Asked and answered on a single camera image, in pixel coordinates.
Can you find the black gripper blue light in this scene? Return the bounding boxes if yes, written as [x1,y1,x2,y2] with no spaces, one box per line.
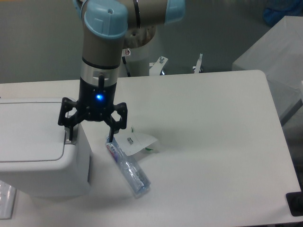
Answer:
[58,79,128,141]

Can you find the white push-lid trash can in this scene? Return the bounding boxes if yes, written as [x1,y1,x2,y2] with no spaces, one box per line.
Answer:
[0,97,92,197]

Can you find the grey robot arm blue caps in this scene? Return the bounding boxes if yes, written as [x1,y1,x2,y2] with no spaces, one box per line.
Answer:
[58,0,186,141]

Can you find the white crumpled paper wrapper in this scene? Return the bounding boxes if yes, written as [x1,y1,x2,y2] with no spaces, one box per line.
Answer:
[114,126,160,156]

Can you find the clear plastic water bottle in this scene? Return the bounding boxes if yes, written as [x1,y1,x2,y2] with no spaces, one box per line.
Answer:
[105,138,151,197]

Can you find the white covered side table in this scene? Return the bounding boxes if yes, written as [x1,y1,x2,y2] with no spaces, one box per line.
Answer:
[232,16,303,124]

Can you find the blue plastic bag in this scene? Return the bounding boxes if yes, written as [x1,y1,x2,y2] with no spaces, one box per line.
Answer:
[263,5,303,27]

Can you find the black device at table edge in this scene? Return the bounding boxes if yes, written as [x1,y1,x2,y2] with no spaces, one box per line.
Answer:
[286,192,303,217]

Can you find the white metal frame bracket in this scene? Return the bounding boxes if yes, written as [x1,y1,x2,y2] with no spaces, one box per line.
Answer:
[149,56,169,76]

